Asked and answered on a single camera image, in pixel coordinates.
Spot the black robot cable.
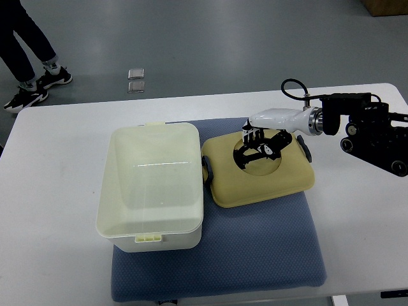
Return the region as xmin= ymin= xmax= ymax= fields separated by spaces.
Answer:
xmin=280 ymin=78 xmax=323 ymax=111

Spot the floor socket plate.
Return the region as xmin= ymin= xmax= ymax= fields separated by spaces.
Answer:
xmin=127 ymin=68 xmax=145 ymax=80
xmin=127 ymin=81 xmax=145 ymax=93

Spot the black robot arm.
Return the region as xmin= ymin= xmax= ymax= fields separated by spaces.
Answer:
xmin=315 ymin=92 xmax=407 ymax=177

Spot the lower floor socket plate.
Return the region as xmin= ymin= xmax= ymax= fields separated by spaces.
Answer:
xmin=127 ymin=81 xmax=145 ymax=93

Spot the black white sneaker left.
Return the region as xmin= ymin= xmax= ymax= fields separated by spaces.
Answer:
xmin=4 ymin=88 xmax=48 ymax=114

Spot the black white sneaker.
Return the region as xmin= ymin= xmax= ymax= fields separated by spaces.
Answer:
xmin=4 ymin=88 xmax=48 ymax=114
xmin=36 ymin=66 xmax=73 ymax=89

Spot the black white sneaker right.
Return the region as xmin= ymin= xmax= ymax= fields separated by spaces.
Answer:
xmin=36 ymin=66 xmax=73 ymax=89

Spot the yellow box lid black handle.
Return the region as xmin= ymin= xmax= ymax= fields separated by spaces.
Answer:
xmin=201 ymin=132 xmax=315 ymax=208

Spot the person in black clothes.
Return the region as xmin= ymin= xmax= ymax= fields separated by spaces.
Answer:
xmin=1 ymin=1 xmax=58 ymax=82

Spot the white storage box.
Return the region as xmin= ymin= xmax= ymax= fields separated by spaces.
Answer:
xmin=96 ymin=122 xmax=203 ymax=252

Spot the brown cardboard box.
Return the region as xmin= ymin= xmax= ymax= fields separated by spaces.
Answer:
xmin=362 ymin=0 xmax=407 ymax=17

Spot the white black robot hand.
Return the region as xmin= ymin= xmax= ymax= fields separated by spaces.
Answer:
xmin=242 ymin=108 xmax=315 ymax=159

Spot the upper floor socket plate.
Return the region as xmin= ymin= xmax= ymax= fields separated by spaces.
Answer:
xmin=127 ymin=68 xmax=145 ymax=80

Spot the blue grey cushion mat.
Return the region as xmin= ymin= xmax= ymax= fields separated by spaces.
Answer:
xmin=110 ymin=116 xmax=328 ymax=302

